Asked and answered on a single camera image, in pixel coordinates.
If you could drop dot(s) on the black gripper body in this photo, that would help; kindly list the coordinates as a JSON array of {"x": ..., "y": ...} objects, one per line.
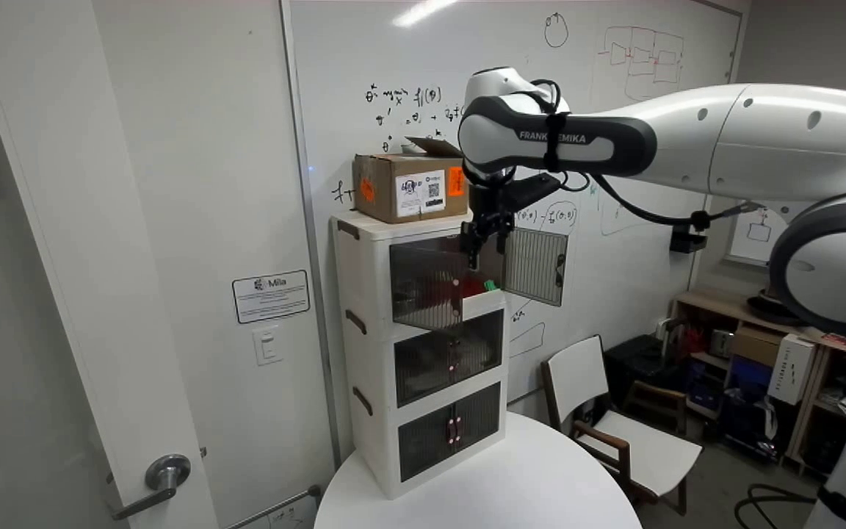
[{"x": 495, "y": 207}]

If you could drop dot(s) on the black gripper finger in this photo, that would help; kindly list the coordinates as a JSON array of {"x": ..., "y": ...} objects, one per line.
[
  {"x": 472, "y": 241},
  {"x": 497, "y": 240}
]

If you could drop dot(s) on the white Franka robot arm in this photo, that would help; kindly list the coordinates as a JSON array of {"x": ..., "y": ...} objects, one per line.
[{"x": 735, "y": 135}]

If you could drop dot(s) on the red item inside cabinet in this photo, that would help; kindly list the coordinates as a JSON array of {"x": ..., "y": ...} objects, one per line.
[{"x": 462, "y": 285}]

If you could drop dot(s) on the green item inside cabinet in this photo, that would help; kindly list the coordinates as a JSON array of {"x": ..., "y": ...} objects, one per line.
[{"x": 488, "y": 285}]

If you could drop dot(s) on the white three-tier cabinet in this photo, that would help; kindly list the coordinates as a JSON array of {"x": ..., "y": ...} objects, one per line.
[{"x": 368, "y": 372}]

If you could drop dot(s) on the cardboard box with labels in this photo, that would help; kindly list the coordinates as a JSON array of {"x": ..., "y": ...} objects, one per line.
[{"x": 409, "y": 185}]

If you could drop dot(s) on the brown cardboard box on shelf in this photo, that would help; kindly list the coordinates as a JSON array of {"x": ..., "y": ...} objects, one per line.
[{"x": 755, "y": 344}]

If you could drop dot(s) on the white box on shelf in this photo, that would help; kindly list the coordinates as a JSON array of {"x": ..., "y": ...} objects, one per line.
[{"x": 792, "y": 372}]

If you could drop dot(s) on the wooden storage shelf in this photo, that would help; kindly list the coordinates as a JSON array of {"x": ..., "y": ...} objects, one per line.
[{"x": 794, "y": 420}]

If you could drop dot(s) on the silver door lever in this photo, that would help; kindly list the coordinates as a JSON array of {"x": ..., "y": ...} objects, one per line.
[{"x": 162, "y": 475}]

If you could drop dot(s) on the white room door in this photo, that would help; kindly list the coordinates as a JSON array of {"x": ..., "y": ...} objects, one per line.
[{"x": 59, "y": 295}]

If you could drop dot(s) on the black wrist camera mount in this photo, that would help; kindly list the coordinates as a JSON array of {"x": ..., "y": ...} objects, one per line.
[{"x": 539, "y": 191}]

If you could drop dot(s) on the large wall whiteboard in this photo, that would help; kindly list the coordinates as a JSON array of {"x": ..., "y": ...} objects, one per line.
[{"x": 396, "y": 78}]

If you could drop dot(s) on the white wall sign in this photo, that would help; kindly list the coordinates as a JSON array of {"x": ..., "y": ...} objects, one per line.
[{"x": 271, "y": 295}]

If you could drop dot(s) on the white light switch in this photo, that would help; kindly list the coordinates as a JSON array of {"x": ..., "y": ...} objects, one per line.
[{"x": 268, "y": 348}]

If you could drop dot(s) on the white chair with wooden frame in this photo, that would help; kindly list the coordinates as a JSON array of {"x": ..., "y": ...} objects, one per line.
[{"x": 629, "y": 442}]

